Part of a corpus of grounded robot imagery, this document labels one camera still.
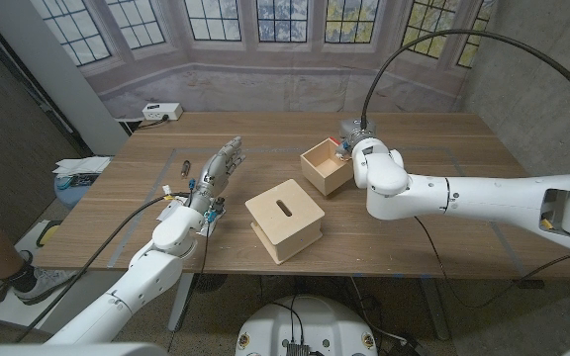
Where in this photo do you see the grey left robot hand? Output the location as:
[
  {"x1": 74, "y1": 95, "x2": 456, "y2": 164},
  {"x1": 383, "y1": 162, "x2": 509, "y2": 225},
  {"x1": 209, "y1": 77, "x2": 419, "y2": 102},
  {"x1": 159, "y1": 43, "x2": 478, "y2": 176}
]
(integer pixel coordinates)
[{"x1": 185, "y1": 135, "x2": 246, "y2": 215}]

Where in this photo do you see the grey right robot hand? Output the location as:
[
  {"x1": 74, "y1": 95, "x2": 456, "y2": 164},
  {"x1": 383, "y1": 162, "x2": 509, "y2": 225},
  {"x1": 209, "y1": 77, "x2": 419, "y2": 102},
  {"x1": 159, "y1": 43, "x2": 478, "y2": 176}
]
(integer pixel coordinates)
[{"x1": 334, "y1": 117, "x2": 379, "y2": 160}]

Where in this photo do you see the wooden drawer with red front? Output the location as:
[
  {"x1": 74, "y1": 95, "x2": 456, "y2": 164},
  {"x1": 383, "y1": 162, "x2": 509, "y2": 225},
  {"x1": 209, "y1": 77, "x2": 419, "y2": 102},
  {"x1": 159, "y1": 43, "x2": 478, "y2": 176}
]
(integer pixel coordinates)
[{"x1": 299, "y1": 137, "x2": 356, "y2": 198}]

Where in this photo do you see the wooden box with slot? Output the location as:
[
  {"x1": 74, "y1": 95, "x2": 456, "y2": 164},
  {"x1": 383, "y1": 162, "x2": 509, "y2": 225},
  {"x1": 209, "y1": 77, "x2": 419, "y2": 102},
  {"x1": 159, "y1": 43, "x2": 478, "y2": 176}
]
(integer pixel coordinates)
[{"x1": 244, "y1": 178, "x2": 327, "y2": 265}]

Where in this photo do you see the black floor box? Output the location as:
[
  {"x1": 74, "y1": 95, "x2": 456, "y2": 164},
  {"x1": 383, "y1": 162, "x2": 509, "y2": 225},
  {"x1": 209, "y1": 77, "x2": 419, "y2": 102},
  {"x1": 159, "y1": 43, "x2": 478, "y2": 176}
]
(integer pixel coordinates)
[{"x1": 388, "y1": 338, "x2": 428, "y2": 356}]

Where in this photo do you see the white power strip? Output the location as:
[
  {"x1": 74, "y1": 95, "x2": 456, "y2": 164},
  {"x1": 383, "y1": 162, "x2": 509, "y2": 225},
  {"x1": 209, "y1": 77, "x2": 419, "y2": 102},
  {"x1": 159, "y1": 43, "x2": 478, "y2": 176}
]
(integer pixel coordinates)
[{"x1": 142, "y1": 102, "x2": 184, "y2": 123}]

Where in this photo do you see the printed window backdrop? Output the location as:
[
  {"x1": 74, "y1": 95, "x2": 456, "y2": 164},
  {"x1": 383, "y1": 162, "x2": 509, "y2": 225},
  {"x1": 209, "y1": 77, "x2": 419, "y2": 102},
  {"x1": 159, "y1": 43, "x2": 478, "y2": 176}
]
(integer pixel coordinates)
[{"x1": 30, "y1": 0, "x2": 498, "y2": 121}]

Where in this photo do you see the black round floor base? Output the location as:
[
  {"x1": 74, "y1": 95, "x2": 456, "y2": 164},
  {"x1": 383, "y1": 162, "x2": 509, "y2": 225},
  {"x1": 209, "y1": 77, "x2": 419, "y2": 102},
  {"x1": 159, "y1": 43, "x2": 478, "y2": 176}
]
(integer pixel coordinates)
[{"x1": 193, "y1": 273, "x2": 229, "y2": 295}]

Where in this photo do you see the grey table leg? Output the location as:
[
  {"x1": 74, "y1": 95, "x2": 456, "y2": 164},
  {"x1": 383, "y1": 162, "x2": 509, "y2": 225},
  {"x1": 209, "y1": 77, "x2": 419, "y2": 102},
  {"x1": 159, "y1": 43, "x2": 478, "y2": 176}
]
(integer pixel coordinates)
[
  {"x1": 419, "y1": 277, "x2": 452, "y2": 342},
  {"x1": 167, "y1": 272, "x2": 196, "y2": 333}
]

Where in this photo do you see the stack of white papers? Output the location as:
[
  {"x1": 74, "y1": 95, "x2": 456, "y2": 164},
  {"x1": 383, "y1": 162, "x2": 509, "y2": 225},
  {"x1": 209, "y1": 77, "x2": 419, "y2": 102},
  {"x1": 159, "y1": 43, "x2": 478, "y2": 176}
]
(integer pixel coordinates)
[{"x1": 51, "y1": 155, "x2": 113, "y2": 179}]

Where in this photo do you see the blue round stool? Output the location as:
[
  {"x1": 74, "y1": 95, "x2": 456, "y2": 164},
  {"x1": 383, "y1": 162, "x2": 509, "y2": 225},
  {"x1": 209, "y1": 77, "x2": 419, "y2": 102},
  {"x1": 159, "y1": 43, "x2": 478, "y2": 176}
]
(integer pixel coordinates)
[{"x1": 53, "y1": 175, "x2": 99, "y2": 210}]

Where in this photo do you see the yellow black floor pad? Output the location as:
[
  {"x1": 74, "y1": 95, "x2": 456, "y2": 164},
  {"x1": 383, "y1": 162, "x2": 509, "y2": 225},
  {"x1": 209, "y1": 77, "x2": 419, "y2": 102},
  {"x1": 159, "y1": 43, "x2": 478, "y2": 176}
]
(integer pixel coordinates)
[{"x1": 35, "y1": 220, "x2": 63, "y2": 248}]

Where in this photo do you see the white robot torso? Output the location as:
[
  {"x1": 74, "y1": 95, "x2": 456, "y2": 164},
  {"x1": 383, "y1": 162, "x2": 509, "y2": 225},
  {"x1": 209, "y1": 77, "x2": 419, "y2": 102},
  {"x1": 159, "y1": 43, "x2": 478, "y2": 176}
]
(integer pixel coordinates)
[{"x1": 235, "y1": 295, "x2": 379, "y2": 356}]

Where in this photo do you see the white floor board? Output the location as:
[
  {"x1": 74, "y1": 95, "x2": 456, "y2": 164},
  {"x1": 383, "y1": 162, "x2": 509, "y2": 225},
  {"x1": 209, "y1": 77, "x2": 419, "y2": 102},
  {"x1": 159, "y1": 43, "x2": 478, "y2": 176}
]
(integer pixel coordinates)
[{"x1": 0, "y1": 220, "x2": 98, "y2": 328}]

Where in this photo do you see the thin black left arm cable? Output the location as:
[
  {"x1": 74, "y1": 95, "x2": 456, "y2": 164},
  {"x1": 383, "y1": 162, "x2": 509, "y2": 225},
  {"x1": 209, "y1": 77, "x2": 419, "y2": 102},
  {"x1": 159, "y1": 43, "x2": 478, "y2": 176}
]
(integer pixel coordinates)
[{"x1": 165, "y1": 220, "x2": 212, "y2": 353}]

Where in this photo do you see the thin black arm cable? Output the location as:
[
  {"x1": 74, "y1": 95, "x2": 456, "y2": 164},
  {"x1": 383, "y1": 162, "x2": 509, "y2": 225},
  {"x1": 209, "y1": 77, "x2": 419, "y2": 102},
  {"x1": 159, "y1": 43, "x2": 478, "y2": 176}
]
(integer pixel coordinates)
[
  {"x1": 415, "y1": 216, "x2": 570, "y2": 309},
  {"x1": 165, "y1": 220, "x2": 212, "y2": 353}
]

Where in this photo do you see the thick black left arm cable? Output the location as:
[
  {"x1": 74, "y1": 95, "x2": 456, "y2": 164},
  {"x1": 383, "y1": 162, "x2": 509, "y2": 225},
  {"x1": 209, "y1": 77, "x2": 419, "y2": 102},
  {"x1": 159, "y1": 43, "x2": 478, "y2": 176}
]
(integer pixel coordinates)
[{"x1": 13, "y1": 191, "x2": 191, "y2": 343}]

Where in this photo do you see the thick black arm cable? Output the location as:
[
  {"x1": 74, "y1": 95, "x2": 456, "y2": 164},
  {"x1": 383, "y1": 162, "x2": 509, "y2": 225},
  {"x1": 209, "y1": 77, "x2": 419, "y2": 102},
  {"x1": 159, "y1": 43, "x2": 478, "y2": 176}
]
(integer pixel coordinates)
[
  {"x1": 13, "y1": 191, "x2": 191, "y2": 343},
  {"x1": 360, "y1": 28, "x2": 570, "y2": 131}
]

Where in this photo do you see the black power strip cord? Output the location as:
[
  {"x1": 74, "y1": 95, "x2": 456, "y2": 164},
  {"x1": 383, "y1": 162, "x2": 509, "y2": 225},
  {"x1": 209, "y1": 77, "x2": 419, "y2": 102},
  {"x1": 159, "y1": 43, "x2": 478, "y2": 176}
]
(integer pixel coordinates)
[{"x1": 136, "y1": 114, "x2": 171, "y2": 131}]

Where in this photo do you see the black board with teal cable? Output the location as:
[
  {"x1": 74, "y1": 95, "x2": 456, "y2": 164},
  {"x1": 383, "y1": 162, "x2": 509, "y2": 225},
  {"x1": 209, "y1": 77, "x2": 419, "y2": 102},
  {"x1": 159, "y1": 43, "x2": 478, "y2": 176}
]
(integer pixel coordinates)
[{"x1": 58, "y1": 172, "x2": 102, "y2": 190}]

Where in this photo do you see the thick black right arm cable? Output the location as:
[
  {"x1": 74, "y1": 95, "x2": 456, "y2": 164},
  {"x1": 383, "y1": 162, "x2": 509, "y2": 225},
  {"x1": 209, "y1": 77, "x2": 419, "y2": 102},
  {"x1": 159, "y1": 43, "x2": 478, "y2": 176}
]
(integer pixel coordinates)
[{"x1": 360, "y1": 28, "x2": 570, "y2": 131}]

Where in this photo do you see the black torso cable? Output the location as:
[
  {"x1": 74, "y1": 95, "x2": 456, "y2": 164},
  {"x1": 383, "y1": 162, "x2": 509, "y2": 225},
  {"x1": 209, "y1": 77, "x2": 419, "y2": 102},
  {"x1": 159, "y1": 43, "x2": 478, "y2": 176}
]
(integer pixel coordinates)
[{"x1": 269, "y1": 295, "x2": 307, "y2": 345}]

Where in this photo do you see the white floor cable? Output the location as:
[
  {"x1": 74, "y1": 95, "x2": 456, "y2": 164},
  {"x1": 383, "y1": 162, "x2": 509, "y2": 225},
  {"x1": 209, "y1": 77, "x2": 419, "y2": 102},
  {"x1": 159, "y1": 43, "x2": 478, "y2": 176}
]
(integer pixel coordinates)
[{"x1": 348, "y1": 276, "x2": 410, "y2": 346}]

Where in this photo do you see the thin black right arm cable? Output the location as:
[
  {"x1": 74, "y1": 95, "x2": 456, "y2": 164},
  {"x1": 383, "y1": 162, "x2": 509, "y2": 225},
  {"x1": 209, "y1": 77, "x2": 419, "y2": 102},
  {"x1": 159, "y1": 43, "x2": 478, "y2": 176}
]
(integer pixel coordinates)
[{"x1": 415, "y1": 216, "x2": 570, "y2": 309}]

